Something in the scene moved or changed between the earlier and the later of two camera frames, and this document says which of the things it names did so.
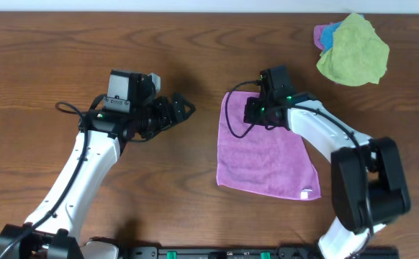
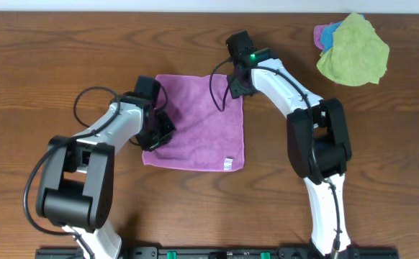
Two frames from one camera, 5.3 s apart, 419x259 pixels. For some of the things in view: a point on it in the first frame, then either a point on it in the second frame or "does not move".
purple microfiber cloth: [251, 157] -> [209, 124]
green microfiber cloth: [358, 55] does not move
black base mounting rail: [168, 252] does not move
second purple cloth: [317, 31] does not move
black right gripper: [249, 116] -> [235, 91]
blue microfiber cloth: [327, 34] does not move
